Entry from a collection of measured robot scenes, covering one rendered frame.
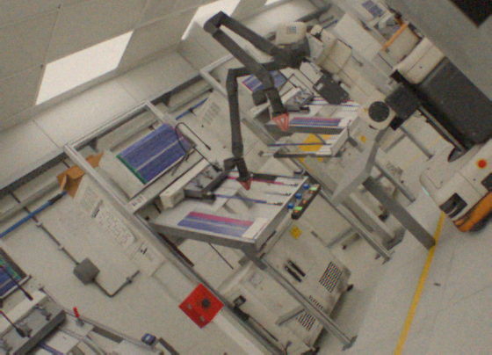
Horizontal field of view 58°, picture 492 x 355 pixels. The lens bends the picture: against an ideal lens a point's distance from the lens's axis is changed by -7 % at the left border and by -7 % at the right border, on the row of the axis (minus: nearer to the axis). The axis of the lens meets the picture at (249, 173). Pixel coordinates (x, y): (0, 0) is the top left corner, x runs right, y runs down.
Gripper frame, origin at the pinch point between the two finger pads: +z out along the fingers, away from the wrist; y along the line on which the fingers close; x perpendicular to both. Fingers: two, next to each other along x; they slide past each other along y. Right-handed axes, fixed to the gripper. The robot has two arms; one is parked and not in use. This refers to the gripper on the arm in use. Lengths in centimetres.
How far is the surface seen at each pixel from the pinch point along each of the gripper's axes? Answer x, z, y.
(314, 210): -11, 76, -96
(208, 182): -23.2, -7.4, 5.9
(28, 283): -49, -18, 125
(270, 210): 23.6, 3.1, 18.1
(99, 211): -81, -10, 48
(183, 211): -27.1, -2.0, 31.2
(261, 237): 30, 4, 42
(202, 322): 21, 18, 92
